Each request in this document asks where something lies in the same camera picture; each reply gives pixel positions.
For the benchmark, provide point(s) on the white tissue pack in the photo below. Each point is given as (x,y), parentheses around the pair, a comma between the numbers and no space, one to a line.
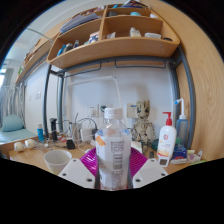
(136,145)

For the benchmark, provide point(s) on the grey metal desk frame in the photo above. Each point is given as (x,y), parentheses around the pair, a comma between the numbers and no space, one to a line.
(188,100)

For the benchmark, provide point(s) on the small black charger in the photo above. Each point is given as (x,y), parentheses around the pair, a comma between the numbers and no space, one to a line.
(70,144)

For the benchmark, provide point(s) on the wooden shelf unit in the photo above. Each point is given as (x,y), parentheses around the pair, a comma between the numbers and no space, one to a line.
(133,46)

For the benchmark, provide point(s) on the long wooden wall shelf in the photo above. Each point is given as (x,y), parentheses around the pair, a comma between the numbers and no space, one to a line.
(33,60)

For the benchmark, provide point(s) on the blue spray bottle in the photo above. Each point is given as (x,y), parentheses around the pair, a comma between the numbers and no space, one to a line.
(182,128)

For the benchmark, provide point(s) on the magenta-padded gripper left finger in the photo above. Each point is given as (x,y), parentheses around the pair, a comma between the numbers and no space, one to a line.
(77,173)

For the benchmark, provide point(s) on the white red-pump lotion bottle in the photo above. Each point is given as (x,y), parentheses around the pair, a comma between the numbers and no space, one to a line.
(166,140)

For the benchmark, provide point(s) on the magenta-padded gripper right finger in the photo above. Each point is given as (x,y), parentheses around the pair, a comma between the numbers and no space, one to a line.
(150,171)

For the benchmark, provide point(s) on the small blue ink bottle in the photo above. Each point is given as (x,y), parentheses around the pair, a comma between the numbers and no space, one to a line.
(180,152)

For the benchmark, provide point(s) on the white power strip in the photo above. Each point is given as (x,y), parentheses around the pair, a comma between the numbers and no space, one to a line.
(86,134)

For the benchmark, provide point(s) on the small white round figure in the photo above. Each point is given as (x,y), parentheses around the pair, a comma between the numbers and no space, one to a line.
(18,146)
(29,143)

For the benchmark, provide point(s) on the black cylindrical device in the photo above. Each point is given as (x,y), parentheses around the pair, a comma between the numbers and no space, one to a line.
(53,128)

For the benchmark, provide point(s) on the teal pillow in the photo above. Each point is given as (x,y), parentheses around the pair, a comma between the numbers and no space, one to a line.
(12,122)

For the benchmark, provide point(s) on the clear plastic water bottle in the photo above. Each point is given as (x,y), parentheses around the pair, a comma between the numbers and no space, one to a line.
(113,150)

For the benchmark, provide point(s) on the white cup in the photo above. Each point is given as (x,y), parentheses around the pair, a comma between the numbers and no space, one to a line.
(57,161)

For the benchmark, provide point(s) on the tree-like toy figurine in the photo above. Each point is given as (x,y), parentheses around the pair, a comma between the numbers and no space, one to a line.
(144,123)

